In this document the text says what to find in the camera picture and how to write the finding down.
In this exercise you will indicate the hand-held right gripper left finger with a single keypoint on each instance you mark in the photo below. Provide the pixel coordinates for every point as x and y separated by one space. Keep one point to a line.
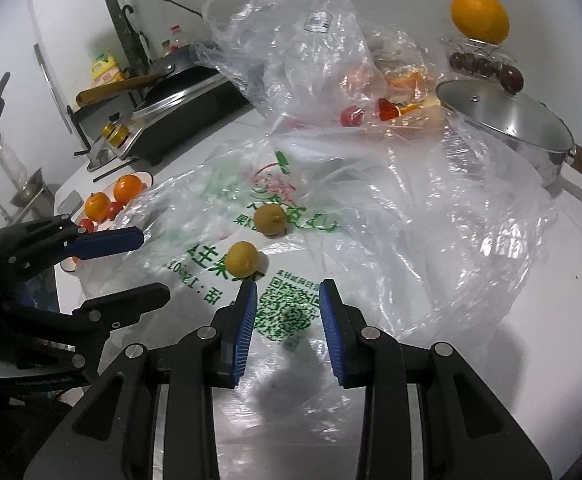
243 330

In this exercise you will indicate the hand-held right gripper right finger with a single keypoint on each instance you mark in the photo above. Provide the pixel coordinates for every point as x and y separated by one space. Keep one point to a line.
331 330

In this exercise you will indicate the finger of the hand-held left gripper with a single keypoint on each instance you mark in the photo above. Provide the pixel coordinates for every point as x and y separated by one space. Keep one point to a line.
121 302
106 242

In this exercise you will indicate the yellow-brown longan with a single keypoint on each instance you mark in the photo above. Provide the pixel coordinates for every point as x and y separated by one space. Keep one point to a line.
241 258
271 220

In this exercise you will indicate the white plate black rim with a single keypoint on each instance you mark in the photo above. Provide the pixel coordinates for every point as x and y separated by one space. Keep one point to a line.
140 179

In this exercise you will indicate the black stick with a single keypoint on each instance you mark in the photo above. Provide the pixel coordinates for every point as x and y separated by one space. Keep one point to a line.
116 170

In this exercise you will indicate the steel bowl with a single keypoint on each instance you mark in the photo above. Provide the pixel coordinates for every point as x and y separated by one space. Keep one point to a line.
28 187

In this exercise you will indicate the black metal rack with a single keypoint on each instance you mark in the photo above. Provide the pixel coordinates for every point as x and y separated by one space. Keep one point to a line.
71 120

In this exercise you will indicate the white green printed plastic bag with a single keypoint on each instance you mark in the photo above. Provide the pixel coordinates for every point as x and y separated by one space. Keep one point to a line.
396 220

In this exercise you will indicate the black induction cooker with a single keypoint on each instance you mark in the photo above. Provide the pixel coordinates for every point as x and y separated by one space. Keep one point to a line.
191 115

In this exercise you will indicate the yellow detergent bottle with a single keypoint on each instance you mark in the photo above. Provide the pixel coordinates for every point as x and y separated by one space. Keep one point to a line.
105 71

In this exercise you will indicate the black umbrella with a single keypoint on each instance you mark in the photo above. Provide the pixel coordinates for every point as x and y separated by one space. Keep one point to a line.
136 45

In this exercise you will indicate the dark oil bottle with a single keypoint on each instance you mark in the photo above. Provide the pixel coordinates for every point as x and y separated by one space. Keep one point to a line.
164 50

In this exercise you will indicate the white refrigerator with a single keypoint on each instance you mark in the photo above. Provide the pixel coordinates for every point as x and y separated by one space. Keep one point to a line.
66 35

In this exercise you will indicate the red capped clear bottle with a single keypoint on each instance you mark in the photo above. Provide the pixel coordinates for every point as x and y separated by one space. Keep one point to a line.
175 40

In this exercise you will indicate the red fruit piece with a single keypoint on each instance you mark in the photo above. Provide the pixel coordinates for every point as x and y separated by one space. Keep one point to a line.
385 108

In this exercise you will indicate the grey vertical pipe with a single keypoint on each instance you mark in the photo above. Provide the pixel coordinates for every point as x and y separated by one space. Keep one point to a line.
113 5

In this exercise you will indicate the orange peel scraps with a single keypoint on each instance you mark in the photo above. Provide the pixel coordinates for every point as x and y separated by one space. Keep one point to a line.
408 85

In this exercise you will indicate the clear crumpled plastic bag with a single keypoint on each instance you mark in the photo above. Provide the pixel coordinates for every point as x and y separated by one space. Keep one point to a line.
281 35

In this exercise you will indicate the clear holder with brown beads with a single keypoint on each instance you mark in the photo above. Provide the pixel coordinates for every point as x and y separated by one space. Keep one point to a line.
476 62

